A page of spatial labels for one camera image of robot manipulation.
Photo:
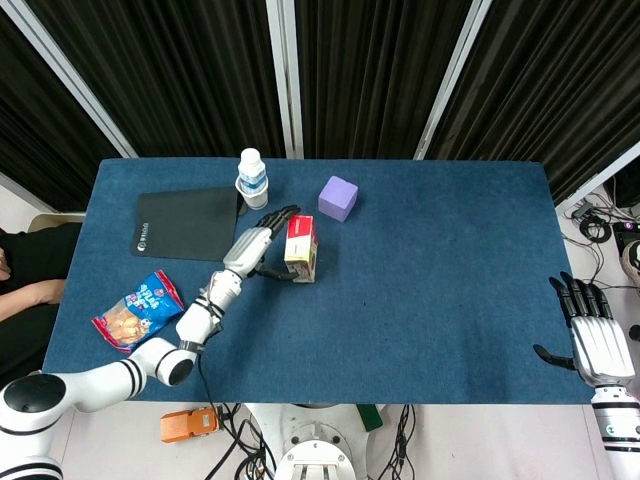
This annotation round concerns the black device with pink light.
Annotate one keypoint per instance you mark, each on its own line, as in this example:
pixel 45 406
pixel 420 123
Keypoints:
pixel 627 237

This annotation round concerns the beige shoe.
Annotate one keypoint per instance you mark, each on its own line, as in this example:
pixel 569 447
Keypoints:
pixel 632 265

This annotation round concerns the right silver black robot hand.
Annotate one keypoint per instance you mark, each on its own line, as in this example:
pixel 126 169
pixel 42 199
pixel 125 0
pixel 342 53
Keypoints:
pixel 602 350

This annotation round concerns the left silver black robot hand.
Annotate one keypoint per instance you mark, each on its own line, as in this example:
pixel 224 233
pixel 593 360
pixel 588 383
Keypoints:
pixel 247 250

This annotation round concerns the black mouse pad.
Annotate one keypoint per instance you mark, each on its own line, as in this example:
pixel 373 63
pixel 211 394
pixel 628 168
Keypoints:
pixel 187 225

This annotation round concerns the beige chair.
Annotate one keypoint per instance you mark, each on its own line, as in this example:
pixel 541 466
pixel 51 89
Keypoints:
pixel 55 220

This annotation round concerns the dark green rectangular block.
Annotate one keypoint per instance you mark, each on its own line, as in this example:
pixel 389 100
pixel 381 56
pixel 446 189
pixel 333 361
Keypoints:
pixel 370 417

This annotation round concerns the grey power adapter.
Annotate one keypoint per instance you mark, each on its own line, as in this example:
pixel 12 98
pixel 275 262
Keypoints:
pixel 581 210

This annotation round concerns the purple foam cube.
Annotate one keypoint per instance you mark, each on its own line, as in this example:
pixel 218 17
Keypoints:
pixel 337 197

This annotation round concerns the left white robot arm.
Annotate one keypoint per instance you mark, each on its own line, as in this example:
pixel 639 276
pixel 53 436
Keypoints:
pixel 100 385

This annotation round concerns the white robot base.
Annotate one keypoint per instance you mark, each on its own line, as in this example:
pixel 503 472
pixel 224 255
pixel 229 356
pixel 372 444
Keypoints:
pixel 315 445

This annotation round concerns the black pleated curtain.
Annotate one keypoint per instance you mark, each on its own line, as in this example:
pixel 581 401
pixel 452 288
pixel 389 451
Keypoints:
pixel 555 85
pixel 370 70
pixel 175 70
pixel 40 140

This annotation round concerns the white paper cup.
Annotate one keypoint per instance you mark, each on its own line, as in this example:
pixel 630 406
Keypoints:
pixel 256 199

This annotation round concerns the black equipment case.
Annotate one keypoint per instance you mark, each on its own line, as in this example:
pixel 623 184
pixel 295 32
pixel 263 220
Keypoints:
pixel 625 190

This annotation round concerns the blue table cloth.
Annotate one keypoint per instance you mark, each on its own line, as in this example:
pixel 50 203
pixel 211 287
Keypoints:
pixel 400 325

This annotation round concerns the grey partition post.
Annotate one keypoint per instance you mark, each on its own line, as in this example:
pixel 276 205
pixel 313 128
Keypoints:
pixel 452 80
pixel 20 192
pixel 286 80
pixel 70 75
pixel 597 180

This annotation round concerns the cream red biscuit box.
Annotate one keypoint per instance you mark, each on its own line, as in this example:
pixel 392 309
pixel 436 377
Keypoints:
pixel 300 245

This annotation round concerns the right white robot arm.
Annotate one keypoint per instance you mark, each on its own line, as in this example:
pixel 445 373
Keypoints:
pixel 617 430

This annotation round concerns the white plastic bottle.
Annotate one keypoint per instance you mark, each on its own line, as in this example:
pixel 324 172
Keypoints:
pixel 251 170

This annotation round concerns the person in black shirt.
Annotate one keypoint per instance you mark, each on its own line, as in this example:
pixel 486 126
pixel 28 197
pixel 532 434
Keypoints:
pixel 35 255

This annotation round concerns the blue red snack bag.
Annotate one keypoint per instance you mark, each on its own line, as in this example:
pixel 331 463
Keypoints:
pixel 137 315

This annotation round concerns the orange foot pedal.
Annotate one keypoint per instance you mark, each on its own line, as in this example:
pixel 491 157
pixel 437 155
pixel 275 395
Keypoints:
pixel 185 425

